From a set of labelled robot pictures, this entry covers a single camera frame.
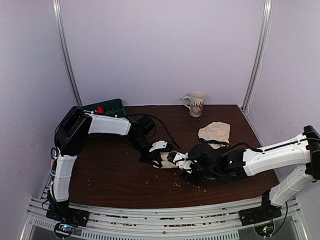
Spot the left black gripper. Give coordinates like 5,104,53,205
127,135,163,168

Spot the cream underwear navy trim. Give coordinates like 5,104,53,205
198,121,231,149

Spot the cream boxer underwear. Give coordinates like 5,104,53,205
160,152,177,169

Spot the white patterned ceramic mug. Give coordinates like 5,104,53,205
182,91,206,118

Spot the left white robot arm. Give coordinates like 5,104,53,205
47,106,168,222

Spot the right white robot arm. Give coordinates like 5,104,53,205
175,125,320,221

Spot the green compartment tray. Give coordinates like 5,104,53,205
81,98,126,117

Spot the red item in tray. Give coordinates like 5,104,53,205
95,106,104,114

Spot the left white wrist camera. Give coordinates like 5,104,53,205
148,140,174,153

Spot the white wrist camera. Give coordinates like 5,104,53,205
148,140,174,153
167,151,193,174

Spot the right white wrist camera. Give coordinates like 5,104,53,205
167,151,193,174

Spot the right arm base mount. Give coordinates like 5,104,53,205
239,206,282,226

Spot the right aluminium frame post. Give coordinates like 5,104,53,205
241,0,273,112

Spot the aluminium frame post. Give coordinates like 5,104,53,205
52,0,83,107
241,0,273,112

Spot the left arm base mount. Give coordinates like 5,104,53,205
45,208,90,227

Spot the left aluminium frame post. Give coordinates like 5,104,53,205
52,0,83,107

